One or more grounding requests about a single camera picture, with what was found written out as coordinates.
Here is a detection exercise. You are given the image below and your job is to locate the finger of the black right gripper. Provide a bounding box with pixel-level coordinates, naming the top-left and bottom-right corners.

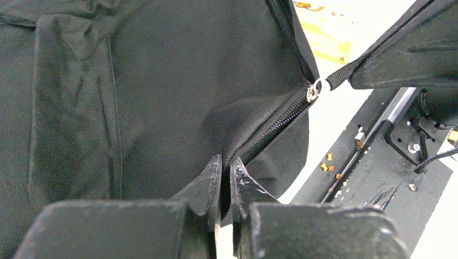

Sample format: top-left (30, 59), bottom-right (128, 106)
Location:
top-left (349, 1), bottom-right (457, 90)

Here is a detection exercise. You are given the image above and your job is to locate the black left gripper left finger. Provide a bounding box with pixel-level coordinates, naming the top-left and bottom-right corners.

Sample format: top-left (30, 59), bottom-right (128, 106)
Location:
top-left (172, 154), bottom-right (222, 258)

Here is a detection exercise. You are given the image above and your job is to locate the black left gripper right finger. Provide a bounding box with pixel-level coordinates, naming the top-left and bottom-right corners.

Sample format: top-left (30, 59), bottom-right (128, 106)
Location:
top-left (230, 158), bottom-right (278, 258)

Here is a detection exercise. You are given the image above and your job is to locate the yellow green children book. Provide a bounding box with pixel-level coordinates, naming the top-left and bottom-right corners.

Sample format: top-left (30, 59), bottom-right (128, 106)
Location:
top-left (293, 1), bottom-right (358, 65)

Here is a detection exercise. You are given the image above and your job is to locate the black fabric student bag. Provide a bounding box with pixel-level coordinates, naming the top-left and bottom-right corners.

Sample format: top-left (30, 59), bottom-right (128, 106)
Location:
top-left (1, 1), bottom-right (319, 258)

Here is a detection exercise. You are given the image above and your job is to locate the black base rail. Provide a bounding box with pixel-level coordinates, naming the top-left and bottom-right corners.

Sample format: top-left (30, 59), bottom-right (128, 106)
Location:
top-left (292, 87), bottom-right (453, 255)

